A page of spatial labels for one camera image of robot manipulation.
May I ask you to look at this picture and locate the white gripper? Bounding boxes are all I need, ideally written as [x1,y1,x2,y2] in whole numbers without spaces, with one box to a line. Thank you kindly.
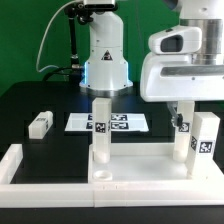
[140,53,224,127]

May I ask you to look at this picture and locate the white desk tabletop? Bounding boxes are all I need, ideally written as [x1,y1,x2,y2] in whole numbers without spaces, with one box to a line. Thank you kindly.
[88,143,224,186]

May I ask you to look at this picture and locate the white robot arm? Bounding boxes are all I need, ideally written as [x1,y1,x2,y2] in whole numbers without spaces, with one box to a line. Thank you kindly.
[80,0,224,107]

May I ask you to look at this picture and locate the marker tag sheet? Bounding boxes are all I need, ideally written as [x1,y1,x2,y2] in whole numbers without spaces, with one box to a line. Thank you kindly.
[65,113,149,132]

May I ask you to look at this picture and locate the white U-shaped obstacle frame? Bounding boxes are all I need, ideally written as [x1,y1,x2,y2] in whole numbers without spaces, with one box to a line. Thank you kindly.
[0,144,224,208]

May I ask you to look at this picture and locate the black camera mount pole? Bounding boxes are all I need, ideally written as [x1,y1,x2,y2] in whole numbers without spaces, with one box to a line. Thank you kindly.
[64,1,92,84]

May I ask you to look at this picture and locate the white cable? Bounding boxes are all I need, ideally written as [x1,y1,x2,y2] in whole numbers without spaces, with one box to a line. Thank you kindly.
[36,0,81,76]

